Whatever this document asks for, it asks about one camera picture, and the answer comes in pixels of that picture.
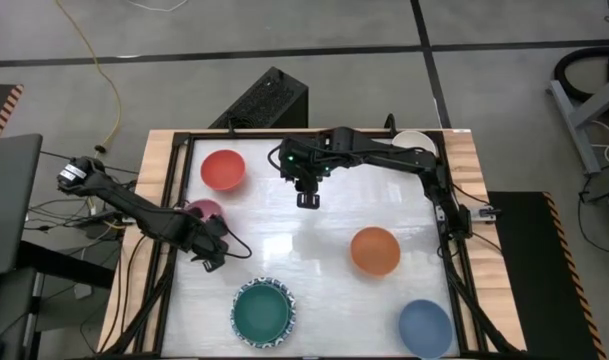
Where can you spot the blue bowl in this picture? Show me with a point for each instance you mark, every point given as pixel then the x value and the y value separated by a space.
pixel 425 328

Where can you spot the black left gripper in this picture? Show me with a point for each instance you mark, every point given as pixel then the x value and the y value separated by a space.
pixel 209 239

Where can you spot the pink bowl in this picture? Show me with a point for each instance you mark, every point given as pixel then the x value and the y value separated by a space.
pixel 206 206

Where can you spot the black aluminium table frame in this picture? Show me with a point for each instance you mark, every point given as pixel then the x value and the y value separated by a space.
pixel 244 134

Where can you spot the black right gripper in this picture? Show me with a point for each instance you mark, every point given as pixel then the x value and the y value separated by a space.
pixel 306 162

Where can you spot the orange bowl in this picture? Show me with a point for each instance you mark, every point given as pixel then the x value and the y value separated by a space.
pixel 375 251

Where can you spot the white bowl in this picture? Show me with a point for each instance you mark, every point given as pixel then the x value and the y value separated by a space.
pixel 414 139

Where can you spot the silver metal bracket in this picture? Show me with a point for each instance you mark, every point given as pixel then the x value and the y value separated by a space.
pixel 486 213

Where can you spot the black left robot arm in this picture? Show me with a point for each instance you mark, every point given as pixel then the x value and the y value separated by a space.
pixel 134 210

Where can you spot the black perforated computer tower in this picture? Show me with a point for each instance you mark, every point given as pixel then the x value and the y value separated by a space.
pixel 264 100

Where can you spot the grey monitor panel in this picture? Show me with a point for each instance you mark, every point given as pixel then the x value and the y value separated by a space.
pixel 9 200

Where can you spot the green bowl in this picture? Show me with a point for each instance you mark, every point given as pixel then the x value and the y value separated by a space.
pixel 261 313

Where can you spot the red bowl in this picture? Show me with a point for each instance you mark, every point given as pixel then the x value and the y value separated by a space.
pixel 223 169

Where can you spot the large black hazard-striped mat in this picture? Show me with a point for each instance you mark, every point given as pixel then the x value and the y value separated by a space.
pixel 534 260

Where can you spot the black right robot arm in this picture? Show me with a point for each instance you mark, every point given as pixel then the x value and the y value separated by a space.
pixel 394 157

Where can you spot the blue patterned white plate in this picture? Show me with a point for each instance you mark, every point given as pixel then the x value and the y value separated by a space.
pixel 264 280

